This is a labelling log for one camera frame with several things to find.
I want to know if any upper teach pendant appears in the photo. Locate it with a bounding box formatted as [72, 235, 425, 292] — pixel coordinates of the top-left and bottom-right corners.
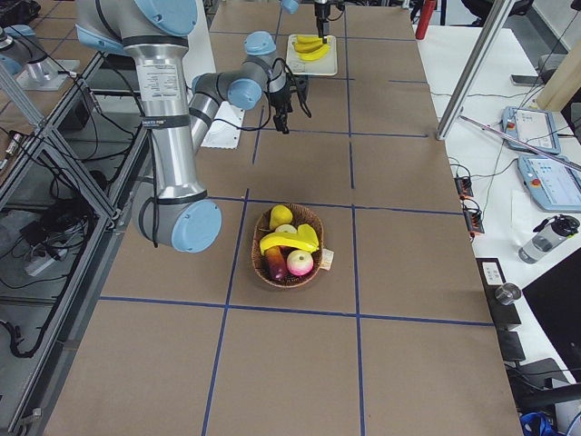
[501, 106, 561, 155]

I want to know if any aluminium side frame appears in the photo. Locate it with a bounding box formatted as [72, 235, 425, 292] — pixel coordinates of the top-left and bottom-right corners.
[1, 54, 145, 435]

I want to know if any lower teach pendant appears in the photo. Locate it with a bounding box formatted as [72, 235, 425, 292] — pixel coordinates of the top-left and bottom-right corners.
[517, 155, 580, 213]

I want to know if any aluminium frame post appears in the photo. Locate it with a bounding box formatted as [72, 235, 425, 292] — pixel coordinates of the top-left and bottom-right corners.
[436, 0, 516, 141]

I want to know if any white camera pole base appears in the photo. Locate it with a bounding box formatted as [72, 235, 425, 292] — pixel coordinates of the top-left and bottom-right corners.
[183, 1, 244, 150]

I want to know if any paper basket tag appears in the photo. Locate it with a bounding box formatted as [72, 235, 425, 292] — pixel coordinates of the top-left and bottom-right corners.
[320, 248, 334, 271]

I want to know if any clear water bottle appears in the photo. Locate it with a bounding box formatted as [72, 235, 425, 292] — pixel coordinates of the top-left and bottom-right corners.
[518, 214, 580, 264]

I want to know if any red cylinder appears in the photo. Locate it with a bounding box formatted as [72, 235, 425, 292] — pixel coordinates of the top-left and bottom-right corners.
[415, 0, 438, 40]

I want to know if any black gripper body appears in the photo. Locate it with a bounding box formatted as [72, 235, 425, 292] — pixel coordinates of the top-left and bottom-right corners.
[314, 0, 330, 33]
[269, 72, 293, 114]

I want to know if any yellow starfruit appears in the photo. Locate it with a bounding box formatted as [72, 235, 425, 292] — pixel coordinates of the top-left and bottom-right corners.
[297, 223, 320, 252]

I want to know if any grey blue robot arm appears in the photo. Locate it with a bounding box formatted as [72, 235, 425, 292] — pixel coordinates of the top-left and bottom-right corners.
[76, 1, 292, 253]
[280, 0, 331, 43]

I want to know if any yellow banana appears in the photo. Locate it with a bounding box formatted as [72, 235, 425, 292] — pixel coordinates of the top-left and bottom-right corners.
[260, 233, 320, 254]
[293, 41, 323, 54]
[295, 44, 330, 62]
[296, 35, 321, 44]

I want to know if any pale apple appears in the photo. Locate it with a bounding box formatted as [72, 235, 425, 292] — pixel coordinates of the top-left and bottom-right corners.
[274, 223, 297, 234]

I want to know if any white bear tray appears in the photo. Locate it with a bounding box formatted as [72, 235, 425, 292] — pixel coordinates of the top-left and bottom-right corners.
[286, 34, 338, 76]

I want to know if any dark purple fruit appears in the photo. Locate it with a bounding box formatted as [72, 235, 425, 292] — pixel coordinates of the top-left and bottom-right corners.
[265, 246, 288, 282]

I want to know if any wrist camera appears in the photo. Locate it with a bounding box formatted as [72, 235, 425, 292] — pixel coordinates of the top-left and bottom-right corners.
[290, 75, 312, 118]

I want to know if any red pink apple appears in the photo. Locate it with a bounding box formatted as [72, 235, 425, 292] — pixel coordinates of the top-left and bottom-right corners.
[287, 250, 314, 277]

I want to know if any teach pendant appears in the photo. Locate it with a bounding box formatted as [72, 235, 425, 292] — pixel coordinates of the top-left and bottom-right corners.
[501, 106, 561, 155]
[517, 155, 580, 213]

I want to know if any brown wicker basket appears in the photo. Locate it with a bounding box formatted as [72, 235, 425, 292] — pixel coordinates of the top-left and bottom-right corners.
[251, 203, 324, 289]

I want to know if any yellow lemon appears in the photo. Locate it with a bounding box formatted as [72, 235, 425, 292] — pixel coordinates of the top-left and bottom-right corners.
[269, 204, 293, 231]

